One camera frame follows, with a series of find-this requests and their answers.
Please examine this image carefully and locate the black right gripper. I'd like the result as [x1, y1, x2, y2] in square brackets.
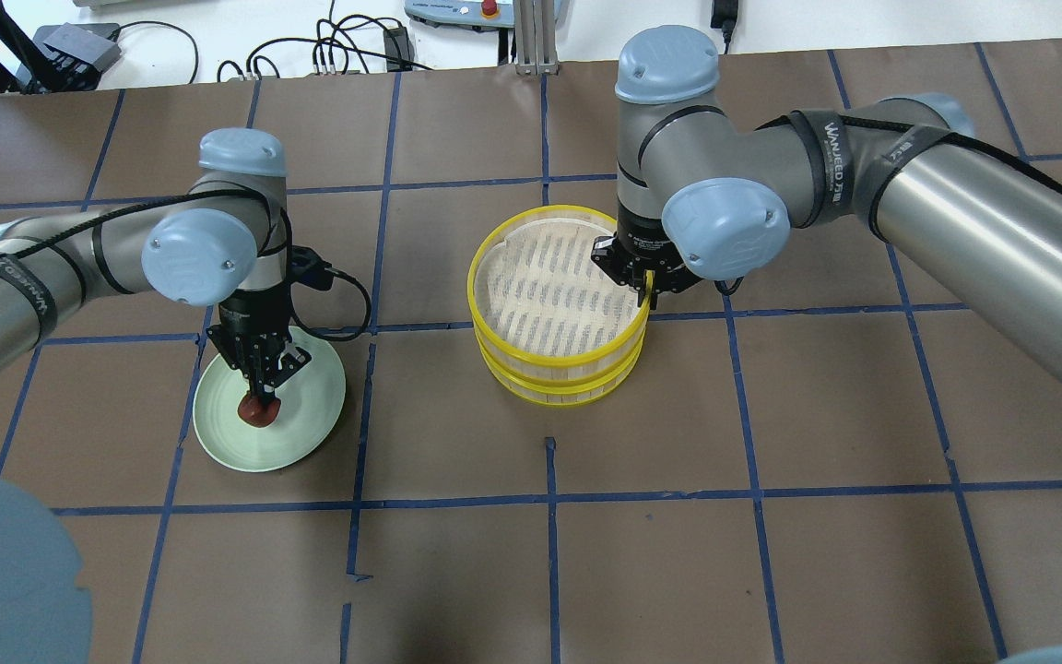
[590, 226, 702, 311]

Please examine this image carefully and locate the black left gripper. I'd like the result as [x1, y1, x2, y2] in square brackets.
[206, 308, 313, 407]

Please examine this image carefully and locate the brown bun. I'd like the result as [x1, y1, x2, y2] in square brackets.
[237, 392, 282, 429]

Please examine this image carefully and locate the yellow rimmed steamer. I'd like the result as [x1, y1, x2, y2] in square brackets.
[466, 205, 649, 357]
[475, 321, 646, 409]

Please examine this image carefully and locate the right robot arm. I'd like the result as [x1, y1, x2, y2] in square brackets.
[590, 25, 1062, 384]

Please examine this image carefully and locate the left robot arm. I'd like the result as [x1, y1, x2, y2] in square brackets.
[0, 127, 311, 663]

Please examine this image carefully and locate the pale green plate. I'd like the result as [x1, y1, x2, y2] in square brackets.
[191, 327, 347, 472]

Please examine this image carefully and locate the black power adapter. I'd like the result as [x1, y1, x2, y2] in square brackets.
[710, 0, 741, 54]

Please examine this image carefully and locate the teach pendant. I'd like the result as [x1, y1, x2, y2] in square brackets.
[404, 1, 514, 32]

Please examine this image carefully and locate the black box device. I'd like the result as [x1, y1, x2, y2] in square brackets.
[34, 24, 121, 76]

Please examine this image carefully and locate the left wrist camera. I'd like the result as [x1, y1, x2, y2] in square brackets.
[289, 245, 336, 291]

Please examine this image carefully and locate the aluminium frame post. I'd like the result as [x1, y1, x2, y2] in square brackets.
[513, 0, 563, 76]

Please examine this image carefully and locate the black cable bundle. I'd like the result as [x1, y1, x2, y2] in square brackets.
[217, 0, 435, 84]

